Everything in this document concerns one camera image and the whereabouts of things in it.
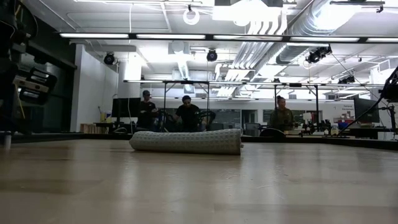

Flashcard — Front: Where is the white wall sign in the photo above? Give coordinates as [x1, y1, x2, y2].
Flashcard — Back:
[340, 104, 355, 119]

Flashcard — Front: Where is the black aluminium table frame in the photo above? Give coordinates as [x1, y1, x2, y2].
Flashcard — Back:
[0, 132, 398, 152]

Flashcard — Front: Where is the black background rig frame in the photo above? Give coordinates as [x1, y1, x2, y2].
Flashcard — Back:
[124, 79, 386, 134]

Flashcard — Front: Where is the black computer monitor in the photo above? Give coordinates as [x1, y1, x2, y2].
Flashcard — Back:
[111, 97, 142, 123]

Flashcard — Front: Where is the black double ceiling spotlight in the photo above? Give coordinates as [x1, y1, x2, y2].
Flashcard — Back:
[306, 45, 333, 65]

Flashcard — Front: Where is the person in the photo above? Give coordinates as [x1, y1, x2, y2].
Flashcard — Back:
[173, 95, 208, 133]
[269, 95, 295, 131]
[136, 90, 159, 131]

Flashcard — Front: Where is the long ceiling light bar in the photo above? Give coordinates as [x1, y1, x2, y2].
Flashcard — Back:
[58, 32, 398, 44]

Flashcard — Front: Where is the wooden crate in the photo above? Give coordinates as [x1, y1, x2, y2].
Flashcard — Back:
[80, 123, 109, 134]

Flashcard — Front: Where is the black monitor on arm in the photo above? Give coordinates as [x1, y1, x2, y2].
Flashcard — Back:
[353, 98, 381, 124]

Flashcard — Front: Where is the grey waffle microfiber towel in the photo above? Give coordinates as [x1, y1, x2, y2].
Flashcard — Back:
[129, 128, 244, 156]

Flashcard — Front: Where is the black office chair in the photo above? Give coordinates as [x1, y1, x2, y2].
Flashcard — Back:
[259, 128, 287, 138]

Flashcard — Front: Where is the white hanging ring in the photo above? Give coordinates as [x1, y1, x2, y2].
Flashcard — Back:
[182, 6, 200, 26]

